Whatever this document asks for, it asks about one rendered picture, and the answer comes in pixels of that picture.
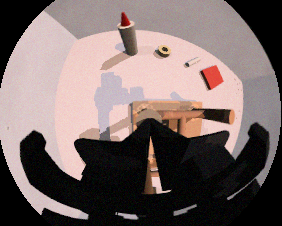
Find grey cylinder with red cone tip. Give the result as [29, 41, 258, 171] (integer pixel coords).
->
[117, 12, 138, 56]

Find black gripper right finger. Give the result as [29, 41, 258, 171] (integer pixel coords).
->
[150, 118, 230, 191]

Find red flat block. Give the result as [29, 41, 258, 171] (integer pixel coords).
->
[200, 65, 224, 90]

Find brown wooden stool seat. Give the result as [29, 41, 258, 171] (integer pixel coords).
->
[133, 101, 202, 168]

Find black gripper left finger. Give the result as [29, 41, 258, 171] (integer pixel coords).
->
[74, 118, 151, 193]

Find tan short hollow cylinder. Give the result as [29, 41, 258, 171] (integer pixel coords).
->
[158, 45, 171, 57]

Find brown wooden stool legs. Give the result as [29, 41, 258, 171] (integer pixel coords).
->
[136, 108, 235, 194]

